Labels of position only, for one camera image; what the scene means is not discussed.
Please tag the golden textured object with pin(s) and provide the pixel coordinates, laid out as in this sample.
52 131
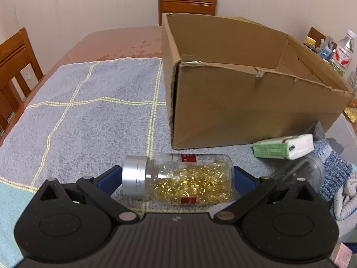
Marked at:
352 113

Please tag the wooden chair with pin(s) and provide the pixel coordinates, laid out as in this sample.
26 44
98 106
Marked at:
16 50
187 2
315 33

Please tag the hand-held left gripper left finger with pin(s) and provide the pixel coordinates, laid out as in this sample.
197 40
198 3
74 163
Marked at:
110 179

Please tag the clear bottle of golden capsules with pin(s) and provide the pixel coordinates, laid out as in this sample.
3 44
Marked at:
189 181

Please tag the pink paper box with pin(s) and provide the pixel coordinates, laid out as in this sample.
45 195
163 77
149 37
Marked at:
342 256

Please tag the jar with green label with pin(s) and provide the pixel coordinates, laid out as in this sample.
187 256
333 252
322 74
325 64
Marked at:
337 67

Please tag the blue and white knitted sock roll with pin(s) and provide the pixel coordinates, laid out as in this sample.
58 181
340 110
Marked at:
334 164

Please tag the blue packet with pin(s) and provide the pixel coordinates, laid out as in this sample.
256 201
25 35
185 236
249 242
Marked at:
325 52

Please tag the green and white tissue pack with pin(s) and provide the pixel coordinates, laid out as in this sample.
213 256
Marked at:
273 148

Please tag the grey-blue checked towel mat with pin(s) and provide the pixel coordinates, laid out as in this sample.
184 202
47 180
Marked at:
97 117

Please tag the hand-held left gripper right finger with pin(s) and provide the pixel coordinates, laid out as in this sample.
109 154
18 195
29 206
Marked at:
242 177

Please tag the water bottle with red label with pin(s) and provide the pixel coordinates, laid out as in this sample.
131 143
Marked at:
346 44

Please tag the brown cardboard box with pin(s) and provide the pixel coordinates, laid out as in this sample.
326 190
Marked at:
237 103

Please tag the grey shark toy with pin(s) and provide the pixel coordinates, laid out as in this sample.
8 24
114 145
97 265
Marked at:
319 132

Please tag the small yellow box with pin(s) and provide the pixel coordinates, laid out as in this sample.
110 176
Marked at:
310 42

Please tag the clear plastic jar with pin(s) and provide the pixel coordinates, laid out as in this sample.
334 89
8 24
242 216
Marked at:
309 170

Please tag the clear plastic bottle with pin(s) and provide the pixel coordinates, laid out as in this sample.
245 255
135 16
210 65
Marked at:
353 81

